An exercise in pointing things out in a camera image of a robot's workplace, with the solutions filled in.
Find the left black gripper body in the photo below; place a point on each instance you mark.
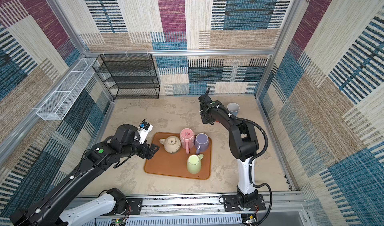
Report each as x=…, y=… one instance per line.
x=142, y=149

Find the blue polka dot mug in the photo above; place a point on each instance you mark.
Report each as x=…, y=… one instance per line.
x=234, y=108

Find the beige speckled mug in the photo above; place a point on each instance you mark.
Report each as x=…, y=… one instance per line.
x=171, y=145

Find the purple mug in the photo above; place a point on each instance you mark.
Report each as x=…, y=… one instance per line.
x=201, y=143

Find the pink patterned mug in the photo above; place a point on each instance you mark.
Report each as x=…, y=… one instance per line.
x=187, y=138

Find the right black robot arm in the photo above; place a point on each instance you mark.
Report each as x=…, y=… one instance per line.
x=243, y=145

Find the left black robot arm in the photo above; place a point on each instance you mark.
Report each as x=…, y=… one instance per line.
x=128, y=141

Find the light green mug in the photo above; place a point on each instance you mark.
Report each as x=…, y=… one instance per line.
x=194, y=163

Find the brown rectangular tray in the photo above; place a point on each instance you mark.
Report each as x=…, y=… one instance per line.
x=164, y=163

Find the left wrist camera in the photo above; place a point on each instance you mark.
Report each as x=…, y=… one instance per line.
x=144, y=129

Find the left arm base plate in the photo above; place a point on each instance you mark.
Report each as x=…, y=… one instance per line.
x=134, y=206

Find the black wire shelf rack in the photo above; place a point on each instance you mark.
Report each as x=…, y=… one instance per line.
x=128, y=76

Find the white wire mesh basket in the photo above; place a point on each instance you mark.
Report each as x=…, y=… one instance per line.
x=59, y=103

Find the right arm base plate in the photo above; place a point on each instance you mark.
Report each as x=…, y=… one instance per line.
x=231, y=204

